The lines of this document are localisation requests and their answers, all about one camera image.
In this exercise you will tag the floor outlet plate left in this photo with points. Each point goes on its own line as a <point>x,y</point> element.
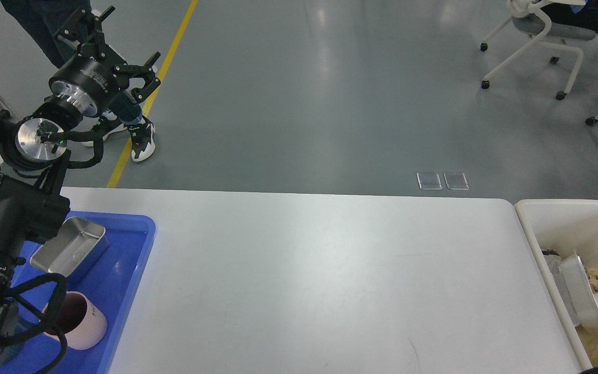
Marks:
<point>429,181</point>

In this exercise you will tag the stainless steel rectangular container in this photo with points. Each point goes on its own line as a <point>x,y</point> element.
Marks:
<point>78,246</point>

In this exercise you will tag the aluminium foil tray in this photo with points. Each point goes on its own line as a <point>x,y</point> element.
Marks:
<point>579,292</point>

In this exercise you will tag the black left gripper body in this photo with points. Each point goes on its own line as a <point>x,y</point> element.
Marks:
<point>85,84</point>

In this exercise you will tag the white plastic bin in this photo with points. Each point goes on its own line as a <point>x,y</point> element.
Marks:
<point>566,226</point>

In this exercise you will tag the floor outlet plate right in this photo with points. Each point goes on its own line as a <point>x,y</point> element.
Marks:
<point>456,180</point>

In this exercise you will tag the plastic bag in bin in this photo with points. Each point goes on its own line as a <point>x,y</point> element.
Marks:
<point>554,261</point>

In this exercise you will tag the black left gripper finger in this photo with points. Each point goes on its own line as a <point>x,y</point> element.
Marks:
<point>124,73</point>
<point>83,32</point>

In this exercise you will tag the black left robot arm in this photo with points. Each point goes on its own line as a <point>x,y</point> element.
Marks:
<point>35,154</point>

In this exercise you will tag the floor outlet plate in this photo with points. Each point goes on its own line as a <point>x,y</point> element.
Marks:
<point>429,181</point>
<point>456,180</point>

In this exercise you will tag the pink mug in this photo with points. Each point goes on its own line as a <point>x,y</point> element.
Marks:
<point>81,322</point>

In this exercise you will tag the blue plastic tray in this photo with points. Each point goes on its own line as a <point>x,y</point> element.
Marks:
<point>110,284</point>

